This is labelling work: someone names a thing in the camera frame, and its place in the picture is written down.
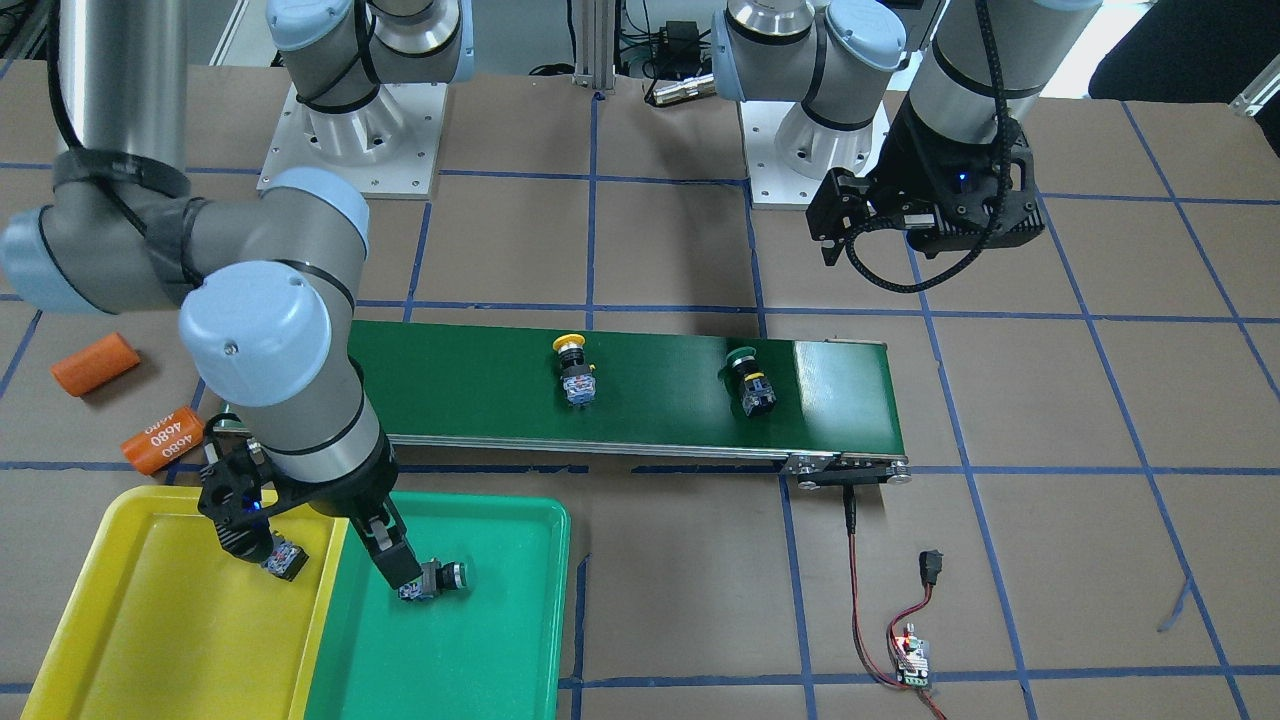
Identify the green conveyor belt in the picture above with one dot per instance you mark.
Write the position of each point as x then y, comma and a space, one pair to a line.
470, 386

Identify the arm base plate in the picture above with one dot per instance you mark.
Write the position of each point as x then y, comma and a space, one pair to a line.
787, 154
387, 150

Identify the green push button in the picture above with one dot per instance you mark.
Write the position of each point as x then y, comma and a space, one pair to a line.
752, 386
436, 578

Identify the orange cylinder labelled 4680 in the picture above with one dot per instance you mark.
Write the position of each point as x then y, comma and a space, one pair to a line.
163, 441

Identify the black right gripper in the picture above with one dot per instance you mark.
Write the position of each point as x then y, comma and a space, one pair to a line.
366, 488

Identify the aluminium frame post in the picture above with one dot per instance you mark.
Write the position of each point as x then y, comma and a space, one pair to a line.
595, 44

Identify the plain orange cylinder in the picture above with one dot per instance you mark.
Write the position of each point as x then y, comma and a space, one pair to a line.
95, 365

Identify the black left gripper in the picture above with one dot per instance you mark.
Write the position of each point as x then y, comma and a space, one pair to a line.
912, 158

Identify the green plastic tray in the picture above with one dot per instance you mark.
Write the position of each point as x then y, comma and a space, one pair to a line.
490, 651

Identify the small green circuit board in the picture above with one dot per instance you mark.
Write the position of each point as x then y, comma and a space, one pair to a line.
910, 655

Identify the yellow push button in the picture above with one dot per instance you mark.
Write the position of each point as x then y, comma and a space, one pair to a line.
285, 560
576, 374

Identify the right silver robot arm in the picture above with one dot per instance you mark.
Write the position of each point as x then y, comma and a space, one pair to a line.
265, 290

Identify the yellow plastic tray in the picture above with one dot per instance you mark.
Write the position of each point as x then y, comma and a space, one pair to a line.
162, 624

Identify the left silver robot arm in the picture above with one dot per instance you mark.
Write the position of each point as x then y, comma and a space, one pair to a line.
972, 79

